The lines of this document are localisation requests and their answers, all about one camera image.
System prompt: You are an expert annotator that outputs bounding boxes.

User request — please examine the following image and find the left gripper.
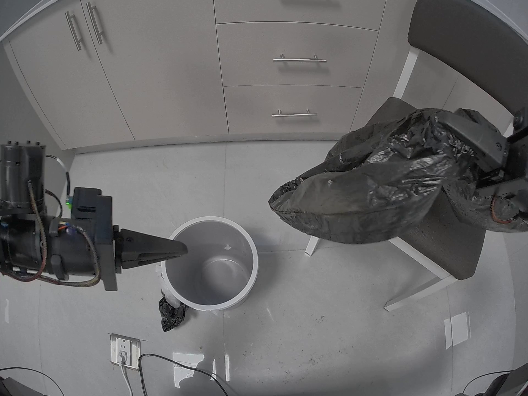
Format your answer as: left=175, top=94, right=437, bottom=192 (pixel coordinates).
left=47, top=196, right=189, bottom=292

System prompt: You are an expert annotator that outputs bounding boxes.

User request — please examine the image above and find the black plastic bag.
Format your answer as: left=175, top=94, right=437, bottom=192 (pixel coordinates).
left=268, top=106, right=528, bottom=246

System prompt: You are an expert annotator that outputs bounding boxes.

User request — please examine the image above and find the white trash bin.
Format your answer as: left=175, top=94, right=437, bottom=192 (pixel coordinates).
left=161, top=216, right=260, bottom=312

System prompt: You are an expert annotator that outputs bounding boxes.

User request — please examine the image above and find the crumpled black plastic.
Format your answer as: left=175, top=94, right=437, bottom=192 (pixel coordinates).
left=159, top=295, right=189, bottom=332

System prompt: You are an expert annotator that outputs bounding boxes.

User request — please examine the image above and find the pale grey cabinet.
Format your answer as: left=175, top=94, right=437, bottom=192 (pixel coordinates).
left=0, top=0, right=528, bottom=154

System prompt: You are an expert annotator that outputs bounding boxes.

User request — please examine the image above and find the dark grey white-framed chair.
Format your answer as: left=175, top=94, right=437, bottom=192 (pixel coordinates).
left=304, top=0, right=528, bottom=312

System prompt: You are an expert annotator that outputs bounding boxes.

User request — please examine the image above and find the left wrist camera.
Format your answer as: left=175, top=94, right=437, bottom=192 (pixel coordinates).
left=68, top=187, right=102, bottom=222

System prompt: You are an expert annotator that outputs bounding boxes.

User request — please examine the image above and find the black cable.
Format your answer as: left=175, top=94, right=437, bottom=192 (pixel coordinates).
left=45, top=154, right=72, bottom=205
left=0, top=367, right=65, bottom=396
left=137, top=353, right=230, bottom=396
left=462, top=370, right=513, bottom=396

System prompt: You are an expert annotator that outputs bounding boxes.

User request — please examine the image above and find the white power cable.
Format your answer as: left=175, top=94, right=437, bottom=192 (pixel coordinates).
left=117, top=350, right=133, bottom=396

